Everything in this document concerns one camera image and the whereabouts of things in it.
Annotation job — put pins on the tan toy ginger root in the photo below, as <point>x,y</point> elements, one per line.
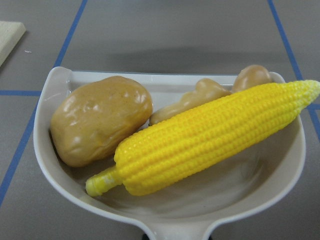
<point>207,90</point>

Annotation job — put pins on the beige plastic dustpan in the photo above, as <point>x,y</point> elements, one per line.
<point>191,209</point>

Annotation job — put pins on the wooden cutting board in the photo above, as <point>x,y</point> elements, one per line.
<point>10,34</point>

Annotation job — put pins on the yellow toy corn cob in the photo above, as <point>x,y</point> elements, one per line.
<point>190,142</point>

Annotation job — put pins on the brown toy potato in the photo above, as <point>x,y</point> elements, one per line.
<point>96,117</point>

